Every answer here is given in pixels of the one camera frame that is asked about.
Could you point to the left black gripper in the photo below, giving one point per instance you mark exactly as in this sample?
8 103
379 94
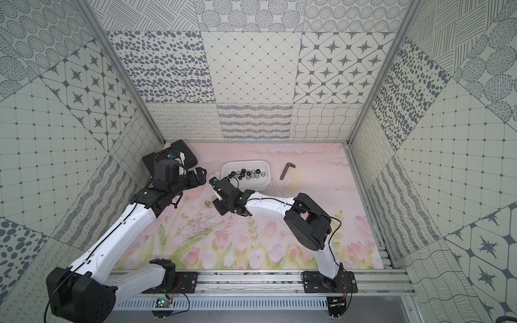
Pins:
193 177

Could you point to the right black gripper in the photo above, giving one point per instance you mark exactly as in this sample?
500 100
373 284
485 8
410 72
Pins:
217 204

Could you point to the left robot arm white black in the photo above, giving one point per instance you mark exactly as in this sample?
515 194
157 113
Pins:
82 292

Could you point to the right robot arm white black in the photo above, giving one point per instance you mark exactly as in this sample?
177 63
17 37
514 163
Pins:
308 222

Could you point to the white plastic storage box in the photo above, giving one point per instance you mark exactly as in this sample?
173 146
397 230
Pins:
255 184

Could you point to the black plastic tool case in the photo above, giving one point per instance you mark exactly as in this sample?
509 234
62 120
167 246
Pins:
174 149

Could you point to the black hex allen key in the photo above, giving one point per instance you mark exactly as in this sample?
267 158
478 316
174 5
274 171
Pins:
285 170

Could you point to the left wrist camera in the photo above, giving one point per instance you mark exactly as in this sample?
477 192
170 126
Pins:
168 171

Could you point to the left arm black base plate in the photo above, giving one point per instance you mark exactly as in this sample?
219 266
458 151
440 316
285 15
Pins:
179 282

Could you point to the white slotted cable duct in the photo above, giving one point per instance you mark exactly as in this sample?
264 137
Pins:
224 303

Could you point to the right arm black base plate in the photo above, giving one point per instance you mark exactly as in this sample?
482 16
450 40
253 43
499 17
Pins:
314 282

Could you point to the aluminium mounting rail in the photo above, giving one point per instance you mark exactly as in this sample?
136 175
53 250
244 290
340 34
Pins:
384 282

